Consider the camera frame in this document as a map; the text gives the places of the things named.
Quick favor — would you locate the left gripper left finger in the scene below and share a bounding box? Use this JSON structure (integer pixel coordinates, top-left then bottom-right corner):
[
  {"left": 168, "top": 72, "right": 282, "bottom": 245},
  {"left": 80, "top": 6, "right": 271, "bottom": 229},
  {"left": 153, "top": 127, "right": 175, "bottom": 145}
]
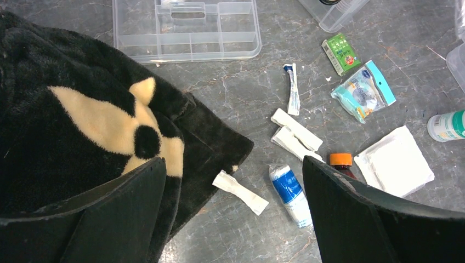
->
[{"left": 1, "top": 158, "right": 167, "bottom": 262}]

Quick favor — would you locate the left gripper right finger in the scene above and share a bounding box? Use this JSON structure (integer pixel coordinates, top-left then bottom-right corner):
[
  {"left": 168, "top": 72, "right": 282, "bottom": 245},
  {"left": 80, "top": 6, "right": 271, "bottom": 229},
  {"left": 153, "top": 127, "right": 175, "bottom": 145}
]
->
[{"left": 302, "top": 156, "right": 464, "bottom": 262}]

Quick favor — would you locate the brown bottle orange cap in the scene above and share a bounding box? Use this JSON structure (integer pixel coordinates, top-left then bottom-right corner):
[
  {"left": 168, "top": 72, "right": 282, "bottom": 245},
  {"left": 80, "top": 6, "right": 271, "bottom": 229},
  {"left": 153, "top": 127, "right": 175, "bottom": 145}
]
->
[{"left": 329, "top": 153, "right": 357, "bottom": 180}]

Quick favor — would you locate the white gauze pad packet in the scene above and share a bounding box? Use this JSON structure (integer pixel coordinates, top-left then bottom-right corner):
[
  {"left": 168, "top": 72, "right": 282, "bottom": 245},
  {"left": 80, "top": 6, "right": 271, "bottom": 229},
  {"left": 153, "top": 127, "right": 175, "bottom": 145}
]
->
[{"left": 354, "top": 125, "right": 435, "bottom": 198}]

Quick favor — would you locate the blue white bandage roll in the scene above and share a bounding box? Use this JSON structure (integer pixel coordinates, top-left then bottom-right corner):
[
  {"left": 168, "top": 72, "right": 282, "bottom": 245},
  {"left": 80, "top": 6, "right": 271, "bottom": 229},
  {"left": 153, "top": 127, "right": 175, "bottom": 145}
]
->
[{"left": 269, "top": 164, "right": 313, "bottom": 228}]

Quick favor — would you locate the teal bandage packet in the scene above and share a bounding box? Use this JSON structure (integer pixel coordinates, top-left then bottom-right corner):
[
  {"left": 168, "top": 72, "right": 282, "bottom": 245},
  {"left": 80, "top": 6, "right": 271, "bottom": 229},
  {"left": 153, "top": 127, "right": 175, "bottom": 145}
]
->
[{"left": 331, "top": 60, "right": 396, "bottom": 124}]

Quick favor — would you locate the green small medicine box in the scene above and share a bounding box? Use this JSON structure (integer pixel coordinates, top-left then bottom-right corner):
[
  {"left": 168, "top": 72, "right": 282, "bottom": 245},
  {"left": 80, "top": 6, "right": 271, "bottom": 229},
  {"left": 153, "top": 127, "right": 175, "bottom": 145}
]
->
[{"left": 321, "top": 33, "right": 361, "bottom": 76}]

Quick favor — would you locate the white sachet on blanket edge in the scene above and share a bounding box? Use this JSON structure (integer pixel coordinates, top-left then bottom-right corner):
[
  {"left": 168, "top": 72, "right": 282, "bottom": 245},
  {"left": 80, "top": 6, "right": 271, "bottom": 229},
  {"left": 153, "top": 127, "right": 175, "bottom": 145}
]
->
[{"left": 212, "top": 170, "right": 269, "bottom": 216}]

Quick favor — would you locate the black blanket with cream flowers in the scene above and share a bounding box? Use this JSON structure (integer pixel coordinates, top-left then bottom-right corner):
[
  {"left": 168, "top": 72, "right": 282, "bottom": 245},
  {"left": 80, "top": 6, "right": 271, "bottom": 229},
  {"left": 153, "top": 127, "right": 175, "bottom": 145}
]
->
[{"left": 1, "top": 10, "right": 254, "bottom": 262}]

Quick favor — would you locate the small white blue tube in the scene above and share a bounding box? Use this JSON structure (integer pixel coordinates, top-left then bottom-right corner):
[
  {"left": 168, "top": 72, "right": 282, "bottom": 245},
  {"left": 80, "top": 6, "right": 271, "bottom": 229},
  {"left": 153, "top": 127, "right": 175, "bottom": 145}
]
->
[{"left": 283, "top": 63, "right": 300, "bottom": 116}]

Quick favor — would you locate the clear compartment tray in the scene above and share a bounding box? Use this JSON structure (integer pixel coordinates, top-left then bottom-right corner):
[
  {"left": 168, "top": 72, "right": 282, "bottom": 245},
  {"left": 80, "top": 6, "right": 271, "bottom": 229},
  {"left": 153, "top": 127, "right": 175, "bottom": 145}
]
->
[{"left": 112, "top": 0, "right": 262, "bottom": 64}]

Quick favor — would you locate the clear box lid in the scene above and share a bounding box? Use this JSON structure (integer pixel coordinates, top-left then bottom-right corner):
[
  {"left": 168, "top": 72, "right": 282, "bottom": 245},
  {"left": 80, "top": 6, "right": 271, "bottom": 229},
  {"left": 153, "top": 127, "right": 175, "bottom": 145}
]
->
[{"left": 446, "top": 0, "right": 464, "bottom": 92}]

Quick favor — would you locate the clear first aid box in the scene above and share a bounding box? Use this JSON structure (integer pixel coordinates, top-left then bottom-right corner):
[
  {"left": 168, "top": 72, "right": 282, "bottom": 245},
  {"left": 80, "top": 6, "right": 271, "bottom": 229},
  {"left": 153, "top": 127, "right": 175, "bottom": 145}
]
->
[{"left": 298, "top": 0, "right": 369, "bottom": 33}]

